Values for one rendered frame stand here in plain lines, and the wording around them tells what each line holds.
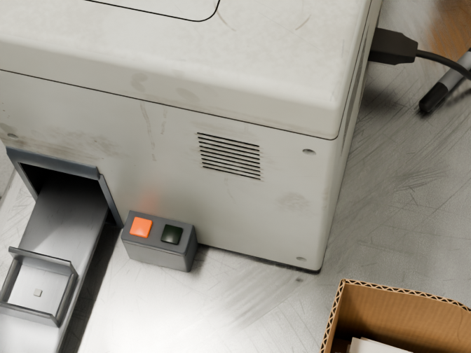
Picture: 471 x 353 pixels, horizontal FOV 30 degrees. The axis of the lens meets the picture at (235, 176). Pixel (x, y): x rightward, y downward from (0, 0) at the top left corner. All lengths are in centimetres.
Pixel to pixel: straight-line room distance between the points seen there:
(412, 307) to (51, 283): 31
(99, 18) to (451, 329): 35
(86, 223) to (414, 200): 30
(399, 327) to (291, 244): 12
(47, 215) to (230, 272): 17
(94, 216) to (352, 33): 33
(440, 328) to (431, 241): 14
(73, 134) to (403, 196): 33
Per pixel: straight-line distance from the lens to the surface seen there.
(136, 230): 77
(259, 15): 57
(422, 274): 82
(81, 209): 80
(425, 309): 67
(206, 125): 60
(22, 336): 78
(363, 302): 68
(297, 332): 79
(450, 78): 89
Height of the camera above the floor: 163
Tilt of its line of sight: 64 degrees down
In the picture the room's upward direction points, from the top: 6 degrees counter-clockwise
